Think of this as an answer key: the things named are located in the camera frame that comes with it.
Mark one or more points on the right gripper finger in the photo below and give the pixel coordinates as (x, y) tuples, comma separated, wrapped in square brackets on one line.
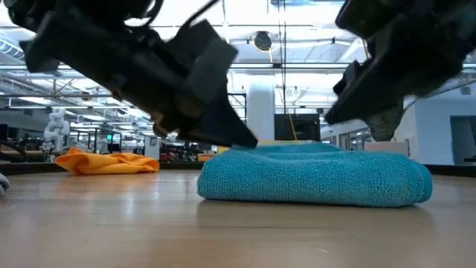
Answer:
[(372, 97), (349, 78)]

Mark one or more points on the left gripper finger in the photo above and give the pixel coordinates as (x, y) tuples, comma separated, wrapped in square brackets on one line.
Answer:
[(227, 126)]

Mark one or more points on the blue microfiber towel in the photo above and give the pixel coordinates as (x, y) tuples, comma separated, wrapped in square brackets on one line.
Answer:
[(316, 178)]

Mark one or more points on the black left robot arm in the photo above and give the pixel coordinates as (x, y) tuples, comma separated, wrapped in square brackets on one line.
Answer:
[(93, 7)]

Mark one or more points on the orange microfiber towel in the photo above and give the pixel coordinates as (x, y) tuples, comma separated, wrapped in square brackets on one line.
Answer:
[(108, 164)]

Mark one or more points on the potted plant in white pot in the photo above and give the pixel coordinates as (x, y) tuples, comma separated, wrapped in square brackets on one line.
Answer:
[(385, 126)]

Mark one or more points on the white building column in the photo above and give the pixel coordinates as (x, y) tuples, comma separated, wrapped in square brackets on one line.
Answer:
[(260, 111)]

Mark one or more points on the black rectangular screen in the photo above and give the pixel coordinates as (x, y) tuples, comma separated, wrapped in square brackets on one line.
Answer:
[(308, 128)]

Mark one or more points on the white cabinet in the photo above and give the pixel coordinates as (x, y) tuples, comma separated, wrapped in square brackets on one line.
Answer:
[(152, 150)]

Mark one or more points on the black distant rig frame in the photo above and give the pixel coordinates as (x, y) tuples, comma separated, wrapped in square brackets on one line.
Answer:
[(241, 96)]

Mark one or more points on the round black overhead camera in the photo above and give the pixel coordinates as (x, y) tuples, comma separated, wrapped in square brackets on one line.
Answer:
[(262, 41)]

